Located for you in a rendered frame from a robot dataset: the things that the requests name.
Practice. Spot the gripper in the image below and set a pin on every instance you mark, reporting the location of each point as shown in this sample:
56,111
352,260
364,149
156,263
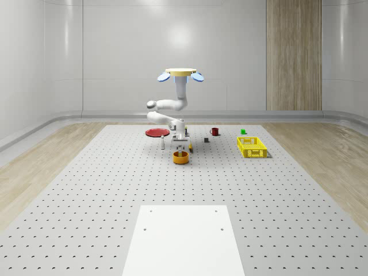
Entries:
181,139

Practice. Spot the banana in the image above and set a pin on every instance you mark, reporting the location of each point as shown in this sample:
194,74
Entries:
191,149

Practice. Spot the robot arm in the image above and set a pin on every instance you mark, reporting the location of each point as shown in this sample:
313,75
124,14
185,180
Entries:
169,105

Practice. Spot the flat-sided can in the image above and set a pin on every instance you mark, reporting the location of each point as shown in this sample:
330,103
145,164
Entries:
186,131

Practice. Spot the small white bottle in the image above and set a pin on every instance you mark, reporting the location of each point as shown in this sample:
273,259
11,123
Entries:
162,142

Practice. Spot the yellow bowl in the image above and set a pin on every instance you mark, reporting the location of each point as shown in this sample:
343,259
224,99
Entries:
180,161

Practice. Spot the red plate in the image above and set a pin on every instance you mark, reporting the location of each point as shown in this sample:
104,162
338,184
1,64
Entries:
155,132

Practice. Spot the red mug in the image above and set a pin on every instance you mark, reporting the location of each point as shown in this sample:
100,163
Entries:
215,132

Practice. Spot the yellow basket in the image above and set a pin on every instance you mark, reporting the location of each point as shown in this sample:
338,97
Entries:
253,151

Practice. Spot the white board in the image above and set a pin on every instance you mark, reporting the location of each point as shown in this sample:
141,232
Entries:
184,244

